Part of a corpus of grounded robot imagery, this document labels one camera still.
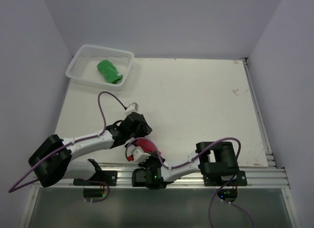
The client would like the green microfiber towel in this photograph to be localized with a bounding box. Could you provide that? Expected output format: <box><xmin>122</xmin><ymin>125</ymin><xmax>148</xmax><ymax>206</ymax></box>
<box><xmin>97</xmin><ymin>59</ymin><xmax>123</xmax><ymax>84</ymax></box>

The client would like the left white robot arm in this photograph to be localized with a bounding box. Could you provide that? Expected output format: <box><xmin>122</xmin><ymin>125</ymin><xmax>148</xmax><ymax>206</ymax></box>
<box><xmin>28</xmin><ymin>112</ymin><xmax>152</xmax><ymax>187</ymax></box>

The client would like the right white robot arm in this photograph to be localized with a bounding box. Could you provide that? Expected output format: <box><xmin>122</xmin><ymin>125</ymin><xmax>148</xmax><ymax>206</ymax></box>
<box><xmin>128</xmin><ymin>140</ymin><xmax>247</xmax><ymax>190</ymax></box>

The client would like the white plastic basket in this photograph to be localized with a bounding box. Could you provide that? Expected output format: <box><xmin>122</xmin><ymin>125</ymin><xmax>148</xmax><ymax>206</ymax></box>
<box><xmin>66</xmin><ymin>45</ymin><xmax>134</xmax><ymax>90</ymax></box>

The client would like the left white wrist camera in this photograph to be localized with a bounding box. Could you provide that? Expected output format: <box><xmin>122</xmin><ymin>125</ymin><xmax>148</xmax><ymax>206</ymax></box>
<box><xmin>125</xmin><ymin>102</ymin><xmax>139</xmax><ymax>115</ymax></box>

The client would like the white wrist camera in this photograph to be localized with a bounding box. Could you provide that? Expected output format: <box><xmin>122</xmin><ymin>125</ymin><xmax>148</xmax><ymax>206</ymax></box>
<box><xmin>127</xmin><ymin>145</ymin><xmax>150</xmax><ymax>163</ymax></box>
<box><xmin>125</xmin><ymin>102</ymin><xmax>139</xmax><ymax>115</ymax></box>

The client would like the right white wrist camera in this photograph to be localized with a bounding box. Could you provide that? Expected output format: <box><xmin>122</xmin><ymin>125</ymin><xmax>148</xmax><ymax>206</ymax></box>
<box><xmin>127</xmin><ymin>145</ymin><xmax>150</xmax><ymax>163</ymax></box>

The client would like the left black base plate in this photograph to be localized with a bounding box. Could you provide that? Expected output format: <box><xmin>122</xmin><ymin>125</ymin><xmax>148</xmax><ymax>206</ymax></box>
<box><xmin>73</xmin><ymin>171</ymin><xmax>117</xmax><ymax>186</ymax></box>

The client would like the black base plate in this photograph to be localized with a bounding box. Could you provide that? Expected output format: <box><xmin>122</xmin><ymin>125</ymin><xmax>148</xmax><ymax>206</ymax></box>
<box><xmin>203</xmin><ymin>171</ymin><xmax>248</xmax><ymax>187</ymax></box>
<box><xmin>73</xmin><ymin>171</ymin><xmax>117</xmax><ymax>186</ymax></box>

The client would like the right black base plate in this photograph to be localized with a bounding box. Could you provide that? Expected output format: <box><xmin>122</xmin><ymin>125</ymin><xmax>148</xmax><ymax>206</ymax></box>
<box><xmin>203</xmin><ymin>171</ymin><xmax>248</xmax><ymax>187</ymax></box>

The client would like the aluminium mounting rail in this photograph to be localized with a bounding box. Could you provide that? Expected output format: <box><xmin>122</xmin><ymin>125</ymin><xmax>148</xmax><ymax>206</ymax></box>
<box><xmin>31</xmin><ymin>164</ymin><xmax>291</xmax><ymax>189</ymax></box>

